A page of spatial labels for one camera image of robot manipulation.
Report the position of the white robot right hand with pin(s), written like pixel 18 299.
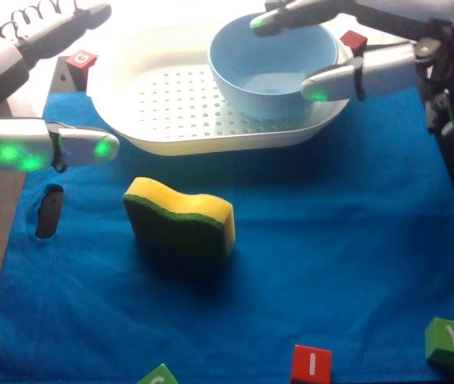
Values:
pixel 387 66

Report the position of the plain red block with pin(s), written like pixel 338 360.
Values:
pixel 353 42

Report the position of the green block letter Y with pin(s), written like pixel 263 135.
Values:
pixel 448 340

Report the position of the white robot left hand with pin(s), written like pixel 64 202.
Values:
pixel 15 144

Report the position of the white perforated drain basin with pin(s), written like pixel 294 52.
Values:
pixel 171 108

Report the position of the blue cloth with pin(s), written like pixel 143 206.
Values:
pixel 311 240

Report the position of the yellow and green sponge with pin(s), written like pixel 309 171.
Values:
pixel 179 236

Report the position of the red block letter G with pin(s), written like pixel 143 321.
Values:
pixel 81 64

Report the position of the red block letter I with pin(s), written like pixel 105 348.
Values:
pixel 311 366

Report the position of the green block letter C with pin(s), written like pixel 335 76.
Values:
pixel 159 376

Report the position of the light blue bowl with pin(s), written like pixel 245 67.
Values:
pixel 267 64

